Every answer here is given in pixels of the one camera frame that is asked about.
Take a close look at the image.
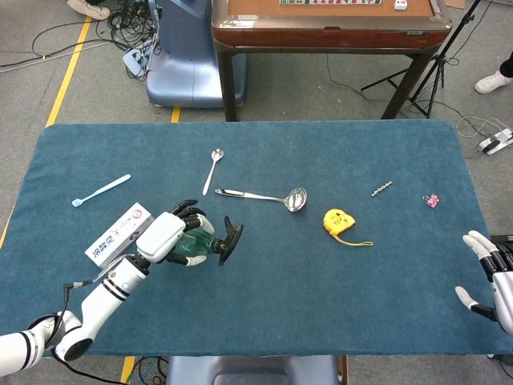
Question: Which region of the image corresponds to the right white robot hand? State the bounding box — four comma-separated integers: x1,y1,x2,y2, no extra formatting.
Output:
455,229,513,336

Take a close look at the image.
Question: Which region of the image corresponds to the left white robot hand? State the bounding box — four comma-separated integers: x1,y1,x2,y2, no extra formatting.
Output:
135,199,216,268

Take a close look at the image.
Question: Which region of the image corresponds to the green spray bottle black trigger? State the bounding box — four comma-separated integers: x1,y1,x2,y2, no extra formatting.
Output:
172,215,244,267

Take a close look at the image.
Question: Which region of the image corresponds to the white toothpaste box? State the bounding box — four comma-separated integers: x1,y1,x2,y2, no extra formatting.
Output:
84,202,156,269

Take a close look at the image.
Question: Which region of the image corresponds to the light blue toothbrush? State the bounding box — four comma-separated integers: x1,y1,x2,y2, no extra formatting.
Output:
71,173,132,209

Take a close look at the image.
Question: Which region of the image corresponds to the small steel spoon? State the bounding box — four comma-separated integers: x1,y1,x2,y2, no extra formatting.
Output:
202,148,225,197

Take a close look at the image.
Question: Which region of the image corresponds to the blue felt table cover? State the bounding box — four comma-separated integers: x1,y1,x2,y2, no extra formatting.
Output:
0,119,513,358

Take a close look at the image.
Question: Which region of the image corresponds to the steel ladle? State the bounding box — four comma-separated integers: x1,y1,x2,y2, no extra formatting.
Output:
214,187,309,213

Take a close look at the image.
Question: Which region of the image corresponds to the white power strip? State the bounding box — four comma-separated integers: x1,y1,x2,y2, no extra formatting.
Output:
479,128,513,156
122,39,156,74

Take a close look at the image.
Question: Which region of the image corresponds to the steel drill bit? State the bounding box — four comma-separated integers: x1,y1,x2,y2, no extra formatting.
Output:
370,180,394,198

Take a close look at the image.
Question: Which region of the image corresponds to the grey-blue robot chassis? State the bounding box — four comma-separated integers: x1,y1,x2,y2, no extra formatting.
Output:
166,355,348,385

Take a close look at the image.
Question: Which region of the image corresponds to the yellow tape measure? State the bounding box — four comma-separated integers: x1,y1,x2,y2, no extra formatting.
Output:
322,208,374,247

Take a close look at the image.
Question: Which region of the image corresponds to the bystander leg white sneaker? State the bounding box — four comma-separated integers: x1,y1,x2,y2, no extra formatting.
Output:
474,51,513,95

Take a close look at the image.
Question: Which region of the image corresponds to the black tripod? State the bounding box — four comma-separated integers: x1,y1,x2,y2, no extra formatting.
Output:
360,0,482,120

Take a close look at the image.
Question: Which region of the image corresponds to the brown mahjong table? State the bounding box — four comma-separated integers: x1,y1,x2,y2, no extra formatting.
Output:
211,0,454,122

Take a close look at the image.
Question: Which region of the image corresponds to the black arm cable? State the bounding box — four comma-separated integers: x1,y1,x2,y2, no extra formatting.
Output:
51,279,131,385

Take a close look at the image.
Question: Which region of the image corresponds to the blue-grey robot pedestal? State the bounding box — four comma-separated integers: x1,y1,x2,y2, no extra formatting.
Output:
145,0,248,108

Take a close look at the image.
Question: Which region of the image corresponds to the black floor cable bundle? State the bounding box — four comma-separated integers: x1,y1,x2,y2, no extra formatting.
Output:
107,0,162,51

